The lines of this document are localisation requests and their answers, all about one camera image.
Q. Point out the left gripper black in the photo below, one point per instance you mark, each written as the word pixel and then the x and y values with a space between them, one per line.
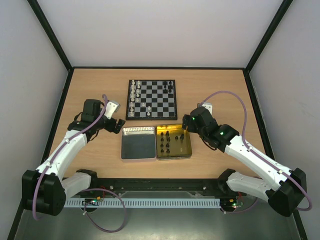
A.
pixel 118 126

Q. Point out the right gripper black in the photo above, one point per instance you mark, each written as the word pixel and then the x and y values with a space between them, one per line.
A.
pixel 188 121

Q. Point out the silver tin lid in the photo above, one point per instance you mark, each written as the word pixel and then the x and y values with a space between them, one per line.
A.
pixel 138 144

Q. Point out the gold tin box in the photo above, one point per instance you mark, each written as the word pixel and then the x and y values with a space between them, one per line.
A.
pixel 172 142

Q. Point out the black silver chess board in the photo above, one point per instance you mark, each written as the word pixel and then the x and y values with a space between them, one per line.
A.
pixel 160 95

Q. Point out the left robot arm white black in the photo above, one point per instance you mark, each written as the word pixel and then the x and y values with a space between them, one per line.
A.
pixel 45 190

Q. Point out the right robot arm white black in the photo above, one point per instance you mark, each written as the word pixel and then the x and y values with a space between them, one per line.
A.
pixel 280 186

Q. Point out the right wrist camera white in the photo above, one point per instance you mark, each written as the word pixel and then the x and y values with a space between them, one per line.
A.
pixel 207 106

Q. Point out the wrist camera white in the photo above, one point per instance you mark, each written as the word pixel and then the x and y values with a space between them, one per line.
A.
pixel 110 108
pixel 207 106

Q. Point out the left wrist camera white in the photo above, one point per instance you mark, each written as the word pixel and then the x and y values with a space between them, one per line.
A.
pixel 110 108

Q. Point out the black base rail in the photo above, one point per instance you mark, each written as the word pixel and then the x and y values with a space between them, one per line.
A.
pixel 210 187

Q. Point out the white slotted cable duct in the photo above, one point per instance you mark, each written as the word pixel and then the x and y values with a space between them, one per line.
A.
pixel 144 203

